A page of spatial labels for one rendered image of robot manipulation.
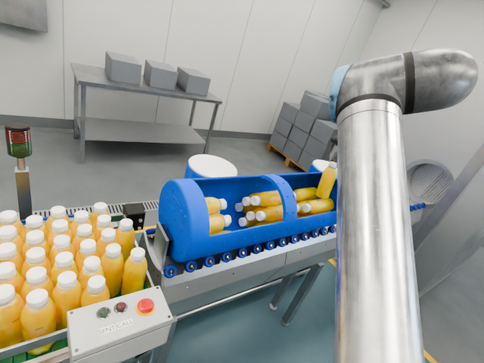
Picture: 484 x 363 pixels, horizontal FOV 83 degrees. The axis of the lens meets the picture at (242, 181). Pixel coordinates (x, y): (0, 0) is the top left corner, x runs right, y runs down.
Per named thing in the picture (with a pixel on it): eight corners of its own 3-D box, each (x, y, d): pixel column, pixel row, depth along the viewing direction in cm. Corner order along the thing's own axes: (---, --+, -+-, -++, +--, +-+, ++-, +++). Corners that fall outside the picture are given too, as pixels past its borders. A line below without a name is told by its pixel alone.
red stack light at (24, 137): (31, 144, 87) (30, 132, 86) (5, 143, 84) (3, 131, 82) (31, 135, 92) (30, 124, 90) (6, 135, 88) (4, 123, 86)
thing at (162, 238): (167, 266, 97) (173, 240, 91) (160, 267, 96) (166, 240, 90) (158, 246, 104) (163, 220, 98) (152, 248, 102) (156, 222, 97)
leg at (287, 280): (278, 308, 209) (310, 249, 180) (272, 311, 205) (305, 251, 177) (273, 302, 213) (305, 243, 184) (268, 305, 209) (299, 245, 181)
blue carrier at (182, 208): (337, 235, 142) (362, 189, 130) (181, 281, 90) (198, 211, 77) (300, 204, 161) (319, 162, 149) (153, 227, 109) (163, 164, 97)
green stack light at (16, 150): (32, 158, 90) (31, 144, 87) (6, 158, 86) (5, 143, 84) (32, 148, 94) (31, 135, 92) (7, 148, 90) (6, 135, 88)
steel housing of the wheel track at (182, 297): (405, 239, 231) (430, 207, 216) (151, 343, 102) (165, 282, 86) (377, 218, 250) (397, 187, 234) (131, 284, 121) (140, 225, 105)
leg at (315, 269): (289, 325, 200) (325, 264, 171) (284, 328, 196) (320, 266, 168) (284, 317, 204) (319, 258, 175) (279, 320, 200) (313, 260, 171)
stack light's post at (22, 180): (44, 352, 143) (29, 171, 92) (34, 355, 140) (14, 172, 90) (44, 345, 145) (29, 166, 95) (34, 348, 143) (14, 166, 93)
